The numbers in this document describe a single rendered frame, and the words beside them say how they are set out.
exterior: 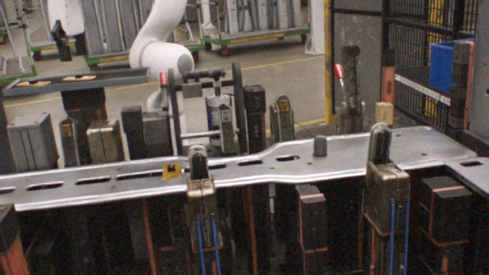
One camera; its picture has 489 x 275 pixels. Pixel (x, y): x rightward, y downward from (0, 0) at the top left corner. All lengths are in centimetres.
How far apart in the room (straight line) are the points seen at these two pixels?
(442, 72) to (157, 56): 85
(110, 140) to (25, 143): 19
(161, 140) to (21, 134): 32
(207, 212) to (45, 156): 50
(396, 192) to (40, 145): 80
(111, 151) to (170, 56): 41
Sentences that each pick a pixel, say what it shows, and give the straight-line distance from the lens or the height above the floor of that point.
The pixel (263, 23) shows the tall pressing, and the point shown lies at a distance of 915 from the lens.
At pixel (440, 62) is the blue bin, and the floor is 111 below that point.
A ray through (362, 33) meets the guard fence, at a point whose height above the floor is 89.
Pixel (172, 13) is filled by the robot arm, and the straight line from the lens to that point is 154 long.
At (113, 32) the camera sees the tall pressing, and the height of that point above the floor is 62.
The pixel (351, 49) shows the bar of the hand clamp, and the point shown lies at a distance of 120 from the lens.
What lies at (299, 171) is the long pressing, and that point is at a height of 100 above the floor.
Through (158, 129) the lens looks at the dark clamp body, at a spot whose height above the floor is 105.
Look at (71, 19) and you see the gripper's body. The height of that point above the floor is 132.
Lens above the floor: 141
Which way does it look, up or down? 19 degrees down
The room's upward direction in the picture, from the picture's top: 4 degrees counter-clockwise
